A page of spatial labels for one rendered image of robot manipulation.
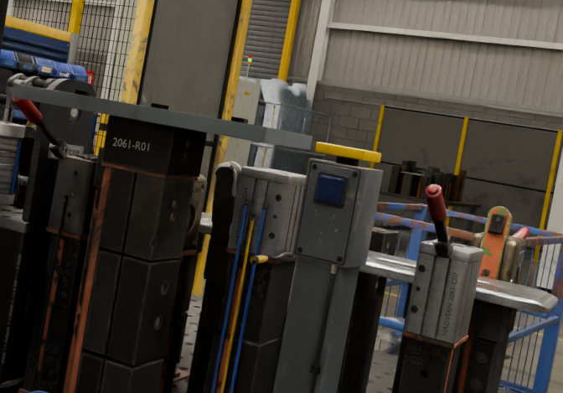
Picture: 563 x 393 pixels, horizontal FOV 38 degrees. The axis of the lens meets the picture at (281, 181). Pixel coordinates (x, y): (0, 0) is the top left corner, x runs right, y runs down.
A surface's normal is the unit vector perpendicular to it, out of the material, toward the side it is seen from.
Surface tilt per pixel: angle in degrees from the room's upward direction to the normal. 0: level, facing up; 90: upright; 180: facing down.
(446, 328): 90
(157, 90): 91
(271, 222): 90
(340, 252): 90
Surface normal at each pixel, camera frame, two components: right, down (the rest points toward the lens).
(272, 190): -0.42, -0.03
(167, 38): 0.85, 0.19
